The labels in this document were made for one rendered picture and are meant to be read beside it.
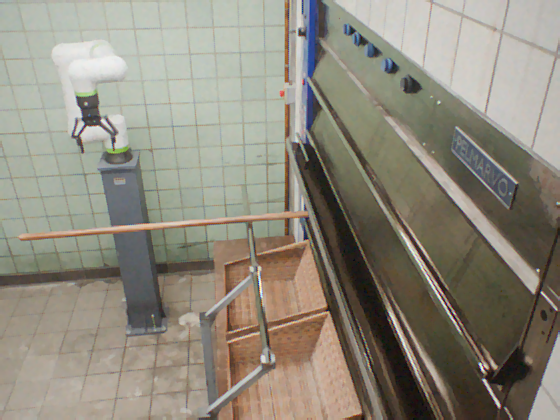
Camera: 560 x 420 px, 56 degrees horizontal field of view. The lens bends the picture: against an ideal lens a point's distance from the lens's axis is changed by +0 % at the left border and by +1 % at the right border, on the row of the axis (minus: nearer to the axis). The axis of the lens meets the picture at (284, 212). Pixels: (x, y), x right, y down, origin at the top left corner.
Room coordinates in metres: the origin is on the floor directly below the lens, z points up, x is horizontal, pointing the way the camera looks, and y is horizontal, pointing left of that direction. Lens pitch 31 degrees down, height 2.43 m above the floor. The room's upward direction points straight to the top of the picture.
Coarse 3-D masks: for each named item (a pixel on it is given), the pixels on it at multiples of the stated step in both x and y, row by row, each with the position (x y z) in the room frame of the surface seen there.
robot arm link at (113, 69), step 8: (96, 48) 2.46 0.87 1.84; (104, 48) 2.43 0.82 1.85; (112, 48) 2.51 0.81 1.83; (96, 56) 2.39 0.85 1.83; (104, 56) 2.26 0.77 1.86; (112, 56) 2.21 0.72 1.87; (104, 64) 2.16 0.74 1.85; (112, 64) 2.17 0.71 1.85; (120, 64) 2.19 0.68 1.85; (104, 72) 2.15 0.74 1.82; (112, 72) 2.16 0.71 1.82; (120, 72) 2.17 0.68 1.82; (104, 80) 2.16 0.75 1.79; (112, 80) 2.17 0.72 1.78; (120, 80) 2.19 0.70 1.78
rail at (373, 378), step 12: (288, 144) 2.32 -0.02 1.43; (300, 168) 2.04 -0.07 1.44; (300, 180) 1.95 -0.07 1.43; (312, 204) 1.73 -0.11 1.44; (312, 216) 1.66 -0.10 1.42; (324, 240) 1.48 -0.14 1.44; (336, 264) 1.35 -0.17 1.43; (336, 276) 1.28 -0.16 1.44; (348, 300) 1.17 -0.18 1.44; (348, 312) 1.12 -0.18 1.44; (360, 336) 1.02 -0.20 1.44; (360, 348) 0.98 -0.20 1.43; (372, 360) 0.94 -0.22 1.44; (372, 372) 0.90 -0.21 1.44; (372, 384) 0.87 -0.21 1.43; (384, 396) 0.83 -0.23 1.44; (384, 408) 0.79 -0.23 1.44
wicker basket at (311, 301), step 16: (304, 240) 2.36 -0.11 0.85; (272, 256) 2.33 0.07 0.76; (304, 256) 2.32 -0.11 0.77; (224, 272) 2.23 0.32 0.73; (240, 272) 2.31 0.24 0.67; (272, 272) 2.34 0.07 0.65; (304, 272) 2.23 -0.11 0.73; (224, 288) 2.09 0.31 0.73; (272, 288) 2.28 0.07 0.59; (288, 288) 2.27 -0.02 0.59; (304, 288) 2.15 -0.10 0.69; (320, 288) 1.95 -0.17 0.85; (240, 304) 2.14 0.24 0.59; (272, 304) 2.14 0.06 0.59; (288, 304) 2.14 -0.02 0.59; (304, 304) 2.07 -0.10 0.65; (320, 304) 1.88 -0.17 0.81; (224, 320) 1.86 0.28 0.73; (240, 320) 2.02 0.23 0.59; (256, 320) 2.01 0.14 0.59; (272, 320) 1.80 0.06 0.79; (288, 320) 1.80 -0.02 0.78; (224, 336) 1.77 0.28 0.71; (240, 336) 1.90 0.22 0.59
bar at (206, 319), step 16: (256, 256) 1.76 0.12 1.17; (256, 272) 1.65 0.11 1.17; (240, 288) 1.66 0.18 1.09; (256, 288) 1.55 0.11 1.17; (224, 304) 1.65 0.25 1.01; (256, 304) 1.47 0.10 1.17; (208, 320) 1.63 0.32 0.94; (208, 336) 1.63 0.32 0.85; (208, 352) 1.63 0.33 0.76; (208, 368) 1.63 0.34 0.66; (272, 368) 1.19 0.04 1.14; (208, 384) 1.63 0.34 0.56; (240, 384) 1.18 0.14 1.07; (208, 400) 1.62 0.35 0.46; (224, 400) 1.17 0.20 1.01; (208, 416) 1.15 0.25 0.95
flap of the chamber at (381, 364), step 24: (312, 168) 2.11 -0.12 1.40; (312, 192) 1.87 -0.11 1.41; (336, 216) 1.70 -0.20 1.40; (336, 240) 1.52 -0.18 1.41; (360, 264) 1.40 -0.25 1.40; (336, 288) 1.25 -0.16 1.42; (360, 288) 1.26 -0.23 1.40; (360, 312) 1.15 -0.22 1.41; (384, 312) 1.16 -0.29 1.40; (384, 336) 1.06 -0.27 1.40; (360, 360) 0.96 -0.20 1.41; (384, 360) 0.97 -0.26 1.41; (384, 384) 0.89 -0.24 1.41; (408, 384) 0.90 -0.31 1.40; (408, 408) 0.82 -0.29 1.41
